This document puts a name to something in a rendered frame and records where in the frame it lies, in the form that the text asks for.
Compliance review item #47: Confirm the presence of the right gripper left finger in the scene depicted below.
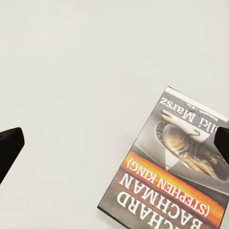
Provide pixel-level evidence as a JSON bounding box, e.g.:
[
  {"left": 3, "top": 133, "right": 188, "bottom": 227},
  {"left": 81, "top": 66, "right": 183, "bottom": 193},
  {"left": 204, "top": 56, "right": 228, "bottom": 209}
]
[{"left": 0, "top": 127, "right": 25, "bottom": 184}]

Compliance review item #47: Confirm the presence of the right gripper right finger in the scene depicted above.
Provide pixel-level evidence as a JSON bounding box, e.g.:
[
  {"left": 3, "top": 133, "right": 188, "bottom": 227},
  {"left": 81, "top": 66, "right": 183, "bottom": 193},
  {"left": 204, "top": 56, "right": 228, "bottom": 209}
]
[{"left": 214, "top": 127, "right": 229, "bottom": 164}]

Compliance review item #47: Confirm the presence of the hardback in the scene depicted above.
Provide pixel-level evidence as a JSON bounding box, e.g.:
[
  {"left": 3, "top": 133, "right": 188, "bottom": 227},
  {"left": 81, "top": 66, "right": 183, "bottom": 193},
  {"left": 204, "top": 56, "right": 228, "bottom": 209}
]
[{"left": 97, "top": 86, "right": 229, "bottom": 229}]

